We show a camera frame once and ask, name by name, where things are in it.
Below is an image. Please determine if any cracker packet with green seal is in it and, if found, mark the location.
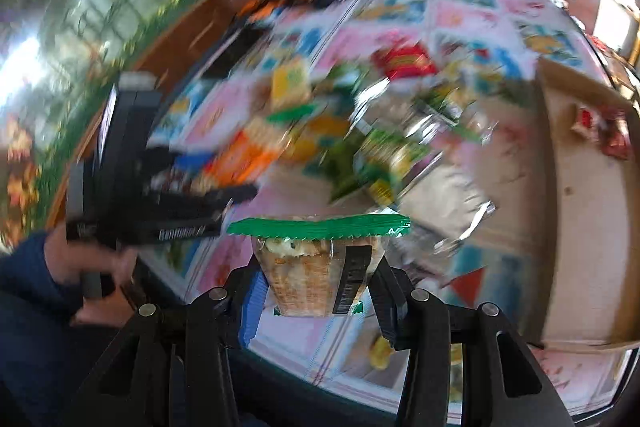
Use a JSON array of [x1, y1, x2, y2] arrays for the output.
[[265, 104, 351, 158], [226, 214, 411, 318]]

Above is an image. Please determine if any large silver foil bag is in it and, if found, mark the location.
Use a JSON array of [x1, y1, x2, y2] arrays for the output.
[[390, 117, 501, 253]]

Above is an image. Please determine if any person's left hand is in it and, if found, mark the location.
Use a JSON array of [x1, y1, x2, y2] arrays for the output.
[[46, 228, 139, 326]]

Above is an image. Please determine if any orange cracker packet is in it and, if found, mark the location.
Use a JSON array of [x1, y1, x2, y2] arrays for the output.
[[200, 122, 286, 190]]

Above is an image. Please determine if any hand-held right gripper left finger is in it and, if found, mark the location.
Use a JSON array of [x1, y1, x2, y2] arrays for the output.
[[65, 264, 271, 427]]

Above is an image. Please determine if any clear green snack packet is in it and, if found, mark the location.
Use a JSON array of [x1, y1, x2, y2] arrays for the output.
[[415, 84, 481, 128]]

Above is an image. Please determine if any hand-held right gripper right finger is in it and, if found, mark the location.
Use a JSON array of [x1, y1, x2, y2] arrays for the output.
[[367, 259, 576, 427]]

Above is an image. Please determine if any dark red snack packet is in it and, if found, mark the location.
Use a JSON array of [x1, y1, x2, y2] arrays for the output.
[[597, 107, 633, 160]]

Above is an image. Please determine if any person's dark blue clothing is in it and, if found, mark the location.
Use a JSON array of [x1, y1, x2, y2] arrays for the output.
[[0, 322, 131, 427]]

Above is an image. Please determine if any dark green snack packet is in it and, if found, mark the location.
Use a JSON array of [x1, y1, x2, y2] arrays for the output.
[[320, 139, 361, 202]]

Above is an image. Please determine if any cardboard box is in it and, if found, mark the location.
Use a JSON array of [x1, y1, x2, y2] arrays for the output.
[[537, 57, 640, 353]]

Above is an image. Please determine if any large green pea packet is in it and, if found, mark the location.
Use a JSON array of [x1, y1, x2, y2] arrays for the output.
[[350, 129, 436, 208]]

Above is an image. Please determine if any patterned scarf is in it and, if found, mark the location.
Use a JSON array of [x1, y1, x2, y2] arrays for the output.
[[235, 0, 371, 28]]

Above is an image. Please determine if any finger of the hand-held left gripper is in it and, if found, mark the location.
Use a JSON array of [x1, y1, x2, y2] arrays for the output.
[[146, 146, 219, 178], [150, 185, 259, 216]]

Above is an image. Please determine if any small red snack packet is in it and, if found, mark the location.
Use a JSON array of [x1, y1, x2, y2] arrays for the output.
[[572, 104, 598, 138]]

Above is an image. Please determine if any person's left forearm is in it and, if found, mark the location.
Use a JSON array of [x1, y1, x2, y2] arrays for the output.
[[0, 231, 83, 333]]

